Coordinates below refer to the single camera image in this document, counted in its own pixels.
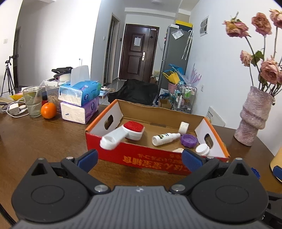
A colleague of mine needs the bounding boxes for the white ribbed cap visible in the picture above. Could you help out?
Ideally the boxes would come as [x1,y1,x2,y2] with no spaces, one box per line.
[195,143,210,156]

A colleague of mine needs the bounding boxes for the blue bottle cap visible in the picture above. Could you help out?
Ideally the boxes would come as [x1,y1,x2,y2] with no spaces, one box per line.
[251,168,260,179]

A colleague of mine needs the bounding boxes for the purple bottle cap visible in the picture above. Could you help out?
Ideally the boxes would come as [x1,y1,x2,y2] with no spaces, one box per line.
[180,134,198,148]

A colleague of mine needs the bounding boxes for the white spray bottle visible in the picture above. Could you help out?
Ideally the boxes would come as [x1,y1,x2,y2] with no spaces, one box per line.
[152,133,181,146]

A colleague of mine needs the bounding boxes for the purple tissue pack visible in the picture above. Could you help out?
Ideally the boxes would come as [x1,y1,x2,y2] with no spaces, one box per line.
[60,97,99,125]

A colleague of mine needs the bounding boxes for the orange cardboard box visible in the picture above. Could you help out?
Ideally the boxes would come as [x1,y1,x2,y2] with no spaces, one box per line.
[85,100,230,175]

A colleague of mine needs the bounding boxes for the white red lint brush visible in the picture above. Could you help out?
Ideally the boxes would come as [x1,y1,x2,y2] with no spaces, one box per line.
[100,121,145,150]

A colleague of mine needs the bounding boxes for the pink textured vase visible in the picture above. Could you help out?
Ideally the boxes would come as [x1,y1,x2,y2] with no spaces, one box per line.
[234,86,275,146]

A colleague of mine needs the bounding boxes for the orange fruit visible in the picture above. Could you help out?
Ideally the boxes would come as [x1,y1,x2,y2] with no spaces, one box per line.
[41,103,57,119]

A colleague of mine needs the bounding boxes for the blue tissue pack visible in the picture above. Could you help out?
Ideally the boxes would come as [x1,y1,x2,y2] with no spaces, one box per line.
[58,65,102,107]

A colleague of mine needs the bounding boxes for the clear food container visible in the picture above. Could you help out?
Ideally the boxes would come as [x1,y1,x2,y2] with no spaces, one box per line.
[44,79,64,112]

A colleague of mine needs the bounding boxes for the drinking glass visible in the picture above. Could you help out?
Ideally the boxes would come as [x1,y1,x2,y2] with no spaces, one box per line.
[22,86,42,118]

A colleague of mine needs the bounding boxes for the black folding chair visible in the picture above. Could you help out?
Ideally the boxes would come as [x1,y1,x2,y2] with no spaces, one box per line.
[108,79,158,106]

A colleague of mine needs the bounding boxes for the dried pink roses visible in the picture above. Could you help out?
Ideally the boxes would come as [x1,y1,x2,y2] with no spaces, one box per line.
[223,9,281,97]

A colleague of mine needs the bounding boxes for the grey refrigerator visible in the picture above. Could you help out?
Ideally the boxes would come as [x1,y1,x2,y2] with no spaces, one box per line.
[158,24,193,89]

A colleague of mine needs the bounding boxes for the dark brown door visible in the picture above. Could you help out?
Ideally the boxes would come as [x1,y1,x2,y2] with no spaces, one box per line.
[119,24,159,83]

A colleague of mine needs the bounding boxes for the white board leaning on wall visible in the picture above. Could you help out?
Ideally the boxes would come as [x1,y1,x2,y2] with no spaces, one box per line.
[206,107,226,127]

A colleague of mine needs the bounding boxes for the wire storage rack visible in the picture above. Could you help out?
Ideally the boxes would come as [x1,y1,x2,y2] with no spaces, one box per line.
[173,84,197,114]

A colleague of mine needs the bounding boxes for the white charger with cable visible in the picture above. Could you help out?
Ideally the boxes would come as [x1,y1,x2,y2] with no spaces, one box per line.
[6,100,29,118]

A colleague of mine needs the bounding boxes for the camera tripod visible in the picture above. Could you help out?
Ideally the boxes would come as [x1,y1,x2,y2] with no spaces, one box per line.
[1,56,16,96]

